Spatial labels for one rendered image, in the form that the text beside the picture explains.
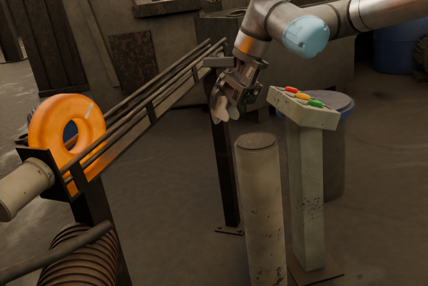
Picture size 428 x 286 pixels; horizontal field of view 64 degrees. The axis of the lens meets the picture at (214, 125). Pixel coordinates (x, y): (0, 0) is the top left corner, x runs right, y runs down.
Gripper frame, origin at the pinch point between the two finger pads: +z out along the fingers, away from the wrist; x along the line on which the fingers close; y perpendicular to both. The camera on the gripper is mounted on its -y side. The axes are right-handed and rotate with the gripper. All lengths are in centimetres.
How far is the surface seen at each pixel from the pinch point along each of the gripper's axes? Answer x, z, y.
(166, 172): 45, 85, -56
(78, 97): -36.1, -8.6, -2.5
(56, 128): -41.1, -5.6, 1.8
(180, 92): -2.5, 0.0, -12.8
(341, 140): 71, 17, 9
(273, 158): 11.0, 4.9, 14.7
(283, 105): 18.6, -5.6, 6.1
